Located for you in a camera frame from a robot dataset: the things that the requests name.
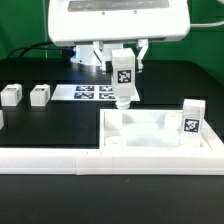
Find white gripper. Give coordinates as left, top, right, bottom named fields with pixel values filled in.
left=48, top=0, right=190, bottom=73

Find white square tabletop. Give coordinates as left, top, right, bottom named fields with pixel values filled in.
left=99, top=109, right=211, bottom=149

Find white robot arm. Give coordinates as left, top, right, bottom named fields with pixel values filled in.
left=48, top=0, right=190, bottom=71

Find white sheet with fiducial tags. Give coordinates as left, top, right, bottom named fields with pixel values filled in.
left=50, top=84, right=141, bottom=102

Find white part at left edge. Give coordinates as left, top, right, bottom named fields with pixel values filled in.
left=0, top=110, right=4, bottom=130

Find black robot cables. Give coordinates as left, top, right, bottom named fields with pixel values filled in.
left=7, top=41, right=77, bottom=59

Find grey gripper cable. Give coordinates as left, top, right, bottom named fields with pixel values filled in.
left=189, top=20, right=224, bottom=28

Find white L-shaped fixture wall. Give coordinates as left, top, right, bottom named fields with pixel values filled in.
left=0, top=120, right=224, bottom=175

